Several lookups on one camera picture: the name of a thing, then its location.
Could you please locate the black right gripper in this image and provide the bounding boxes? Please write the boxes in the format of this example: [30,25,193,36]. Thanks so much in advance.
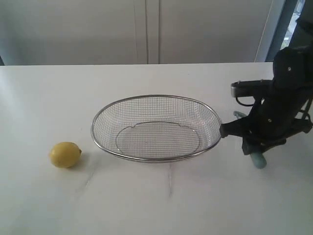
[219,47,313,155]

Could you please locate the teal handled peeler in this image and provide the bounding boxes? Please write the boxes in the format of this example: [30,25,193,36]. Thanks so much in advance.
[233,111,267,169]

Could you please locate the yellow lemon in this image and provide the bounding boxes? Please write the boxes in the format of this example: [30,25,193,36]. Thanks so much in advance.
[49,142,82,168]

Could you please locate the white cabinet doors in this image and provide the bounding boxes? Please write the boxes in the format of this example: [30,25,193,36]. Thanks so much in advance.
[0,0,284,65]

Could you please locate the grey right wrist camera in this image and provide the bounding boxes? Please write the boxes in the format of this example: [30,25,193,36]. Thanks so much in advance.
[231,79,272,98]

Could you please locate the steel wire mesh basket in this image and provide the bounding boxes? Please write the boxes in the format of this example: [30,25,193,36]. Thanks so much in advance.
[90,94,222,163]

